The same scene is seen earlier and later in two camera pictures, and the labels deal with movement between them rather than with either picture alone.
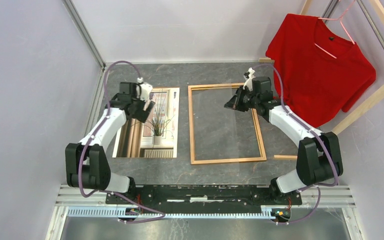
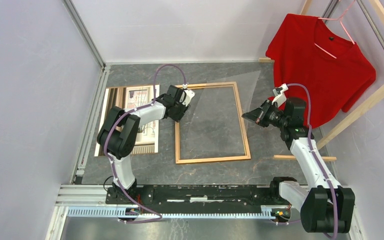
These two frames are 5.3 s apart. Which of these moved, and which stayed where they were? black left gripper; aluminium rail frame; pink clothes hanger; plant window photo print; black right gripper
Moved: plant window photo print; black right gripper; black left gripper
Stayed: pink clothes hanger; aluminium rail frame
